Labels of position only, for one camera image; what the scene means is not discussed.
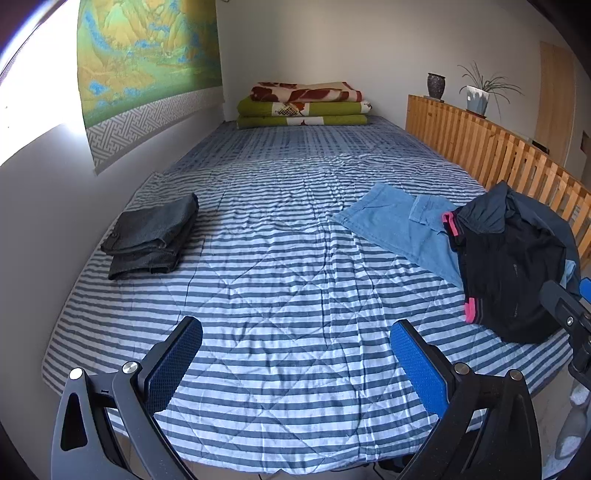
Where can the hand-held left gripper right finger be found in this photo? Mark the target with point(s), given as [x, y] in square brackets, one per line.
[420, 364]

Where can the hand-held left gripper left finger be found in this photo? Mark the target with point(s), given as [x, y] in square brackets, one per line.
[175, 360]

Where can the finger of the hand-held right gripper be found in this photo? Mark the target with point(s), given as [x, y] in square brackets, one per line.
[565, 314]

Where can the navy blue pants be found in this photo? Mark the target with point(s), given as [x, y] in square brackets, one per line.
[480, 207]

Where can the black jacket with pink trim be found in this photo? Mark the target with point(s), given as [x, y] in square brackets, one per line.
[508, 277]

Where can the dark grey folded pants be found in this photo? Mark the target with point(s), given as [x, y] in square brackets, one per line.
[152, 235]

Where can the blue white striped bedspread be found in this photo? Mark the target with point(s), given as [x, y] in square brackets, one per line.
[277, 277]

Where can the light blue denim garment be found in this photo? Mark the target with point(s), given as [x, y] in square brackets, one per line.
[392, 221]

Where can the wooden door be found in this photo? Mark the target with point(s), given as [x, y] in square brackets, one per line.
[554, 101]

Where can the potted plant in white pot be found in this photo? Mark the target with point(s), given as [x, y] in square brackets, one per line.
[477, 99]

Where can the dark ceramic vase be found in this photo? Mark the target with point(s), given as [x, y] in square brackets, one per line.
[436, 86]

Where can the green folded blanket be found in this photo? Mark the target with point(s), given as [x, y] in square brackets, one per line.
[258, 110]

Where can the red floral folded blanket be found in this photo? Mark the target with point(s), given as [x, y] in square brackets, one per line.
[314, 92]

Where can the wooden slatted bed rail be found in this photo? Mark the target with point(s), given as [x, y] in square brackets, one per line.
[485, 138]

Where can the landscape wall poster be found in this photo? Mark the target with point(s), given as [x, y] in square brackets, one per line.
[138, 55]

